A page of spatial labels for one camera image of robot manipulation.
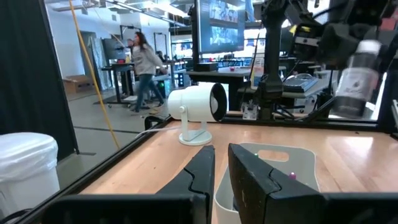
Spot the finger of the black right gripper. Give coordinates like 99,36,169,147
318,24,361,68
377,30,398,78

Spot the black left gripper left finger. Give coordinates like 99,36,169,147
157,144,216,224

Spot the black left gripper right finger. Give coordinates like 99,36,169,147
228,142,326,224

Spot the light grey plastic bin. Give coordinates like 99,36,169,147
213,142,321,224

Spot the grey side desk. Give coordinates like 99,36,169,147
238,81,338,102

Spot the white spotlight lamp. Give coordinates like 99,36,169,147
167,82,228,147

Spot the white wipes canister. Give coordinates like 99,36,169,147
250,55,266,91

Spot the black monitor desk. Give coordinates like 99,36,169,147
186,67,287,112

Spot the small black box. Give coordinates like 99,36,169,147
196,62,220,73

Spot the large black monitor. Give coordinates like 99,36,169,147
192,0,246,73

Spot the person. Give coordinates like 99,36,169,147
129,30,166,113

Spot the black standing desk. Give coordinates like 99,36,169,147
101,62,137,105

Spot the cardboard box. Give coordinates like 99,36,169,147
63,74,94,94

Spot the white trash bin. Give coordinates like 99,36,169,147
0,132,61,218

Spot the black curtain partition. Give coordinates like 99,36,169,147
0,0,80,162

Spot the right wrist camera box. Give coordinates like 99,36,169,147
290,26,325,62

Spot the yellow cable tag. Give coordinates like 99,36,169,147
288,24,312,34

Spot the white lamp cable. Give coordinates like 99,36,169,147
136,125,182,139

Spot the yellow hanging cable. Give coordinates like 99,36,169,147
68,0,121,150

